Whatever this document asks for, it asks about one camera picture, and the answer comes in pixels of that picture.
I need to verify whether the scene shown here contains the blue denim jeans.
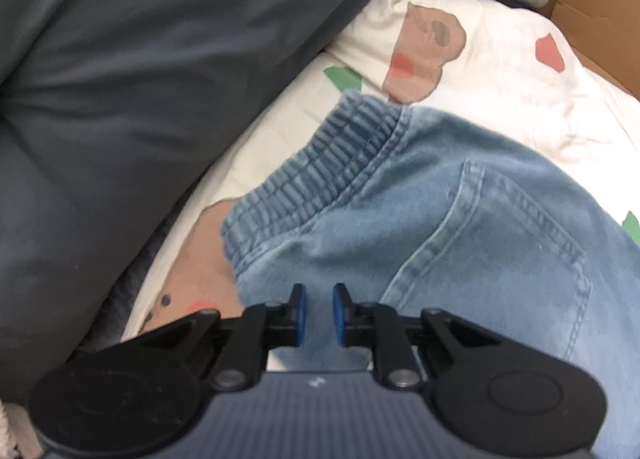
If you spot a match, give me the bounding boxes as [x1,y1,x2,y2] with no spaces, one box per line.
[221,91,640,459]

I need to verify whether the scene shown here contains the brown cardboard sheet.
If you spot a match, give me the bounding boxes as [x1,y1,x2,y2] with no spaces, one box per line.
[487,0,640,103]

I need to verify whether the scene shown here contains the cream bear print blanket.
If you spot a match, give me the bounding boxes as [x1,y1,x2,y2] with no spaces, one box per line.
[120,0,640,341]

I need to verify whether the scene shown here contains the dark grey pillow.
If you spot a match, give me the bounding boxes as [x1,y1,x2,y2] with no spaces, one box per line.
[0,0,404,406]

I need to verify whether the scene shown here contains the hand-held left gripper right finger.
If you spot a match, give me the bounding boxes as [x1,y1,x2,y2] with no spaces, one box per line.
[332,283,502,390]

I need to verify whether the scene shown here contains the white fluffy cloth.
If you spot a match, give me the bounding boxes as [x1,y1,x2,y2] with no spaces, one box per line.
[0,398,27,459]

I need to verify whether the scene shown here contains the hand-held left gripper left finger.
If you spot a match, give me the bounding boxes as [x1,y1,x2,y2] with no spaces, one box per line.
[142,283,307,390]

